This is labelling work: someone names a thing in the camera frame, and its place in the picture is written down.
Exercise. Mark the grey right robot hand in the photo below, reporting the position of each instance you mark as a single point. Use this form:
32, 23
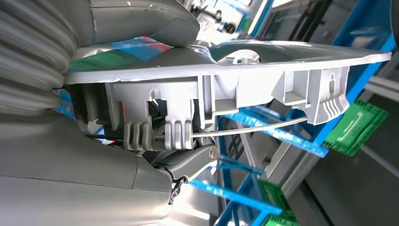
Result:
78, 187

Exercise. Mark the blue metal shelf rack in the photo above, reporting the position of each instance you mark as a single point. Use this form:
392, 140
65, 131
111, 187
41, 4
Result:
364, 46

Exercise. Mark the green plastic crate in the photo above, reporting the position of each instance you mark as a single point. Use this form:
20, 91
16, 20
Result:
355, 128
277, 206

